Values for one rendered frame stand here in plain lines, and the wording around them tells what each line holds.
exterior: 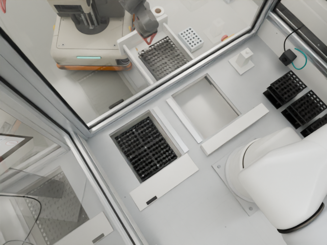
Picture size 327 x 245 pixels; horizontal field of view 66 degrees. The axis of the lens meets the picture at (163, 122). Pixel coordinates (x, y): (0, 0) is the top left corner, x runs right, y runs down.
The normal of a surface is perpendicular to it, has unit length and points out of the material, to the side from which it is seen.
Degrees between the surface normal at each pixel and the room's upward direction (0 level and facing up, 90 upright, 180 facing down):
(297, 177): 10
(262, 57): 0
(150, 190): 0
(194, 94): 0
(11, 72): 90
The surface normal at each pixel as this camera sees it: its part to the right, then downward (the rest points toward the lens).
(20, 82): 0.57, 0.78
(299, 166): -0.14, -0.22
